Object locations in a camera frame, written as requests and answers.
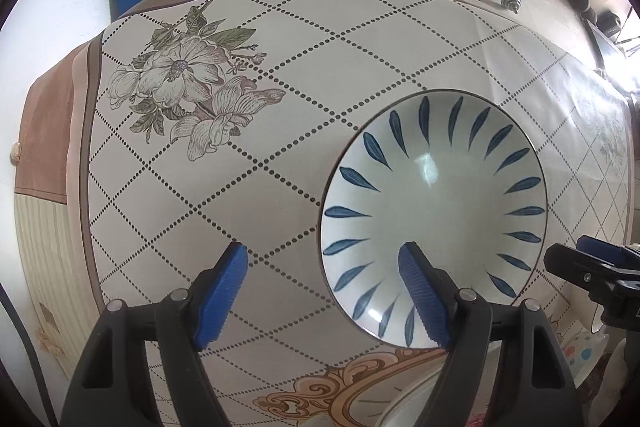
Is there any polka dot bowl blue rim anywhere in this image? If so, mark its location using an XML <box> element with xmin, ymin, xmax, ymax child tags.
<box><xmin>562</xmin><ymin>329</ymin><xmax>608</xmax><ymax>388</ymax></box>

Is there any patterned tablecloth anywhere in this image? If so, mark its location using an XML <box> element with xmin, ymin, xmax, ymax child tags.
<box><xmin>13</xmin><ymin>0</ymin><xmax>637</xmax><ymax>426</ymax></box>

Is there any black cable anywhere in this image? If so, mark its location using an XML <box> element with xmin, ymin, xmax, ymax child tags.
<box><xmin>0</xmin><ymin>281</ymin><xmax>61</xmax><ymax>427</ymax></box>

